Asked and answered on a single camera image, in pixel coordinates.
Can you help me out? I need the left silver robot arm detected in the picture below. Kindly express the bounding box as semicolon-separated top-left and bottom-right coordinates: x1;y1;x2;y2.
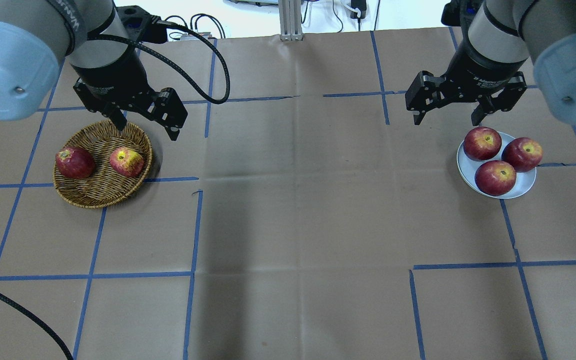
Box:
0;0;188;141

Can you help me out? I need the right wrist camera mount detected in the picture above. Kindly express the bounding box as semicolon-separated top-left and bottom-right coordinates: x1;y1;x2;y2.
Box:
440;0;469;27

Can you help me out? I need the black power adapter box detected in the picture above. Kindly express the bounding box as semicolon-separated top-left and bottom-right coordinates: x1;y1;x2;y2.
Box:
349;0;368;19

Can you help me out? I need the aluminium frame post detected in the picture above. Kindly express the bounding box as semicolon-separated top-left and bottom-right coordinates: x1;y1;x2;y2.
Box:
278;0;304;42

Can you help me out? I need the red apple plate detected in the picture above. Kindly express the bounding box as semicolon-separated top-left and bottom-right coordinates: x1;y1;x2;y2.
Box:
462;126;503;162
474;160;517;197
502;137;544;173

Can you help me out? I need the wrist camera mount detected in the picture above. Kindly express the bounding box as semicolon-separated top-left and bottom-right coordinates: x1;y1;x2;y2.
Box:
440;0;469;27
115;6;169;44

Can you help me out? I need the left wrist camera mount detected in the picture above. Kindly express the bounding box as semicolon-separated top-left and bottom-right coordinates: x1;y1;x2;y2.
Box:
115;6;169;44

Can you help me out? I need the red yellow apple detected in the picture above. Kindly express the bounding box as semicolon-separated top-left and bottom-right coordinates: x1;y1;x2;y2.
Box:
109;146;146;178

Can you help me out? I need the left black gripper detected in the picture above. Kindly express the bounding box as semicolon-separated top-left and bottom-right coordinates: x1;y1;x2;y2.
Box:
73;54;188;142

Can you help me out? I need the dark red apple in basket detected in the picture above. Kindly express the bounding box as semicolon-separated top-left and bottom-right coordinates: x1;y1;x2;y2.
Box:
55;146;96;179

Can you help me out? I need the light blue plate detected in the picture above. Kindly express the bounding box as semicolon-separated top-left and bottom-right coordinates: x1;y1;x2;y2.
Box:
455;132;537;199

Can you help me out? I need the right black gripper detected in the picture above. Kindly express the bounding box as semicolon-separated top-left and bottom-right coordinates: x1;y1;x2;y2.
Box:
406;47;528;126

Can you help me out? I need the red apple plate back left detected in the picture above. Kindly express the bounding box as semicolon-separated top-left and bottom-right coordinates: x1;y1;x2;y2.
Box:
462;126;503;162

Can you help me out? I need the red apple plate front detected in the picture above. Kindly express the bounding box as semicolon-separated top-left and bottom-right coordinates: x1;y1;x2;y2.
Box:
474;160;517;197

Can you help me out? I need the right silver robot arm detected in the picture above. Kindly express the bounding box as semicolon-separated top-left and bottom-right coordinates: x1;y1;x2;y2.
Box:
405;0;576;126

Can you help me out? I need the red apple plate back right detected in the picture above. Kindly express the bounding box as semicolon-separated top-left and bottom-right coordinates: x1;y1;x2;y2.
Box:
502;137;544;173

